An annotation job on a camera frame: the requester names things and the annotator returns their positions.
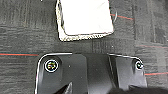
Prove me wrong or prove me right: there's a round coloured base cap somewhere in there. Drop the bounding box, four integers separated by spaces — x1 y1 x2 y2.
44 58 61 73

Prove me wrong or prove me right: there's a round white base cap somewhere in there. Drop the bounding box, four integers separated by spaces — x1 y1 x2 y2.
134 60 145 71

